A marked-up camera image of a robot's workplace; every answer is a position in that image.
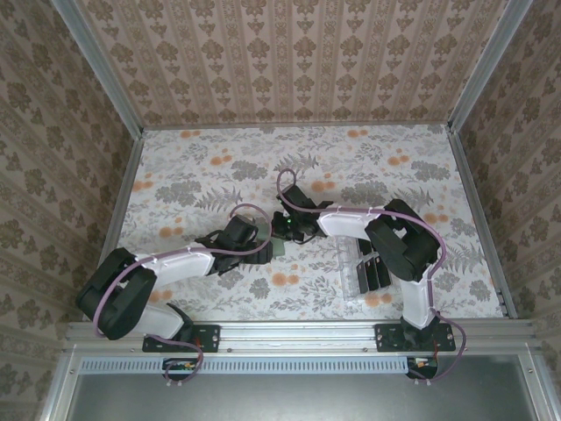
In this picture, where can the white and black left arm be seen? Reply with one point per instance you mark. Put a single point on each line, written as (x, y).
(179, 265)

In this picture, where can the clear acrylic card stand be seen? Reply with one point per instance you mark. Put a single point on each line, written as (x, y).
(346, 263)

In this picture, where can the black credit card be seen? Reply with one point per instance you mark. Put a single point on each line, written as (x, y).
(364, 248)
(374, 275)
(364, 279)
(384, 277)

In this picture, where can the floral table cover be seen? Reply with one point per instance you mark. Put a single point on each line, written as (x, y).
(219, 153)

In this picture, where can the small controller board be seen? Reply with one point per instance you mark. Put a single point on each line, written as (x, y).
(423, 364)
(179, 366)

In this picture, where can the grey metal sheet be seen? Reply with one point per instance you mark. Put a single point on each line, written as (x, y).
(285, 399)

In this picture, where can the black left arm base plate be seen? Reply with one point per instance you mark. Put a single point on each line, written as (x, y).
(210, 337)

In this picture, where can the aluminium mounting rail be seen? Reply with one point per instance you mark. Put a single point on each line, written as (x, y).
(298, 335)

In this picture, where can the aluminium table side rail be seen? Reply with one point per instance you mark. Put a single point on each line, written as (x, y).
(482, 219)
(122, 210)

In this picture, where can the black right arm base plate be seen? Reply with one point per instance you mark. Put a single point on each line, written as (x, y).
(385, 337)

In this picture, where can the aluminium frame post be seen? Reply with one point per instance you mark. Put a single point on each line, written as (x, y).
(101, 70)
(486, 66)

